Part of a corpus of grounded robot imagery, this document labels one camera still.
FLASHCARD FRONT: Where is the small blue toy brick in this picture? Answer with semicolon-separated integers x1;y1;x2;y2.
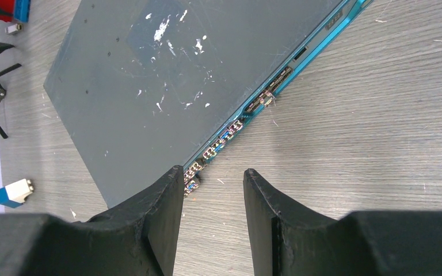
13;0;31;23

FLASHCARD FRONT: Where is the silver SFP module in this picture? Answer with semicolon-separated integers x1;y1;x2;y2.
5;23;24;35

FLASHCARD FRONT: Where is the blue toy block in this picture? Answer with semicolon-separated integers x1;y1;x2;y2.
0;179;34;209

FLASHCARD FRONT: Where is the red toy brick frame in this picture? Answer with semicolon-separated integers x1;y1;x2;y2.
0;0;15;22

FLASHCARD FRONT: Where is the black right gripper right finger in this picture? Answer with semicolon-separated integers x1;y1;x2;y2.
243;168;442;275

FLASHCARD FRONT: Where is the dark grey network switch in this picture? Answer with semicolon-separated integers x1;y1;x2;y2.
44;1;369;208

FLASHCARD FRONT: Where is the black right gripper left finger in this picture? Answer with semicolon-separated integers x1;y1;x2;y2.
0;165;184;275

